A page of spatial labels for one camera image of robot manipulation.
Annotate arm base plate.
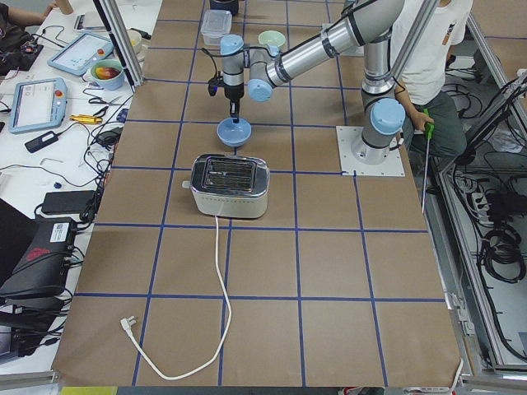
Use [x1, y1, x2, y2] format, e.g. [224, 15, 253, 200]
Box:
[336, 126, 405, 177]

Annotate cream silver toaster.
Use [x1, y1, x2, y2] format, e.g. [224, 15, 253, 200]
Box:
[182, 154, 270, 219]

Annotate blue teach pendant tablet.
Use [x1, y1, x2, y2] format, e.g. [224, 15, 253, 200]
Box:
[47, 33, 114, 77]

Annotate white toaster power cord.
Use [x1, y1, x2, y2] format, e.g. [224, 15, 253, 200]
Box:
[119, 216, 232, 380]

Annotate blue bowl with fruit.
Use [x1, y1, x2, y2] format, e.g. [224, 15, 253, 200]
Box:
[83, 59, 124, 91]

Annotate clear plastic food container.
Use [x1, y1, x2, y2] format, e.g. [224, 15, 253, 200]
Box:
[200, 9, 232, 46]

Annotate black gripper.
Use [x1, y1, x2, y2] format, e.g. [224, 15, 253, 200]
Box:
[223, 82, 244, 123]

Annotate black power adapter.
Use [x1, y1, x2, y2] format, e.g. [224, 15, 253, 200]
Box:
[25, 131, 58, 153]

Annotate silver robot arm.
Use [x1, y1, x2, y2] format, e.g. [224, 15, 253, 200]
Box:
[208, 1, 405, 165]

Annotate person in white shirt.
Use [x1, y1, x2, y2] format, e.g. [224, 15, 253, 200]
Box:
[395, 1, 473, 158]

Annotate beige bowl with lemon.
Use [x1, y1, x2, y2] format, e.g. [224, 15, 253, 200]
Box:
[127, 30, 148, 62]

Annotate green bowl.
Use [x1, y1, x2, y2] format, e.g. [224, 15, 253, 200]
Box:
[258, 30, 286, 50]

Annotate aluminium frame post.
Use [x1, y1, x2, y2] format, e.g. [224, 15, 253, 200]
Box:
[93, 0, 144, 87]

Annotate black laptop computer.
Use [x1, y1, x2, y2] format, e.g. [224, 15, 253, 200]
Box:
[1, 201, 77, 300]

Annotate black scissors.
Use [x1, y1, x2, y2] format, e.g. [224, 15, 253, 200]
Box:
[88, 95, 121, 118]

